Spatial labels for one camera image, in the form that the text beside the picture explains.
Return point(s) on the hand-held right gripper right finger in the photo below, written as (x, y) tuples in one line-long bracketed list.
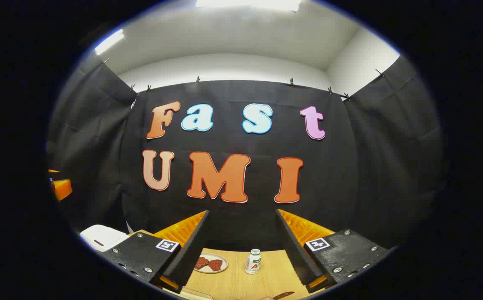
[(297, 258)]

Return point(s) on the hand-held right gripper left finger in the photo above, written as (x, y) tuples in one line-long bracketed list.
[(191, 254)]

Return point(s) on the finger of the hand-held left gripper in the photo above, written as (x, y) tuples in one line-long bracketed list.
[(62, 189), (53, 171)]

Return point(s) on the brown wooden spoon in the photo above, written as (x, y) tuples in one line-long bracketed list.
[(284, 295)]

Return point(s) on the white rice cooker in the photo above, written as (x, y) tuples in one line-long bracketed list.
[(101, 237)]

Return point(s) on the red meat slice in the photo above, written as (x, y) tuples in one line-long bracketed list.
[(215, 265), (201, 263)]

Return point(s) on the white round plate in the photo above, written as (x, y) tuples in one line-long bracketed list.
[(224, 263)]

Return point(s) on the clear plastic container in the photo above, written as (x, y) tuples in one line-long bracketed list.
[(197, 295)]

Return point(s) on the white drink bottle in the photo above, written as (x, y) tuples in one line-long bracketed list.
[(253, 262)]

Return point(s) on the black backdrop cloth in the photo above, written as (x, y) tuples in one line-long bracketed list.
[(341, 179)]

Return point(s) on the ceiling light panel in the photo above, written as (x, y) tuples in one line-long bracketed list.
[(108, 41), (245, 4)]

